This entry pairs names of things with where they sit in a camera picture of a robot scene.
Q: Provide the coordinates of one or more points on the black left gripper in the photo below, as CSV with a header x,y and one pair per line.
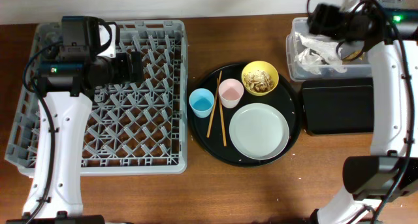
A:
x,y
126,75

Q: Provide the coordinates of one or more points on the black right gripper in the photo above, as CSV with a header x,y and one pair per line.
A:
x,y
332,12

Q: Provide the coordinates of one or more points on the white paper napkin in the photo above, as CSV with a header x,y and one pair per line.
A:
x,y
317,52

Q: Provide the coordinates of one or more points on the light blue plastic cup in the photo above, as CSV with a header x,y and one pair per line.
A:
x,y
202,102

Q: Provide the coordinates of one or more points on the yellow plastic bowl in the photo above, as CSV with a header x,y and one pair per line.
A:
x,y
260,66

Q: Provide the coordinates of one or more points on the pile of food scraps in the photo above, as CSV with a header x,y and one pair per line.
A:
x,y
258,81

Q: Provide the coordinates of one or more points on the pink plastic cup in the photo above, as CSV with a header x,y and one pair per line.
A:
x,y
230,91

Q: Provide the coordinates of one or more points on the grey round plate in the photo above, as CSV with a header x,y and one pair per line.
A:
x,y
259,131

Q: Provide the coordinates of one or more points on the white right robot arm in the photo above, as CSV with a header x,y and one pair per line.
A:
x,y
389,36

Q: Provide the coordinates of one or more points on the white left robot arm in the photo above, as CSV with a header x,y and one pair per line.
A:
x,y
78,63

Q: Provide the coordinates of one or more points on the clear plastic waste bin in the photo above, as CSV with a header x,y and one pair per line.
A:
x,y
359,68

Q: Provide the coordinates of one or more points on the grey plastic dishwasher rack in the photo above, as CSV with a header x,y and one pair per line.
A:
x,y
133,129

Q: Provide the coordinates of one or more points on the black rectangular waste tray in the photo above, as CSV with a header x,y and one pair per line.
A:
x,y
338,106

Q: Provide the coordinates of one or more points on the golden wrapper scrap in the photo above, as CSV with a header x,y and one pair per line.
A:
x,y
353,56

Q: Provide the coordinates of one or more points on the round black serving tray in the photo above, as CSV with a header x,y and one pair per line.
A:
x,y
283,98

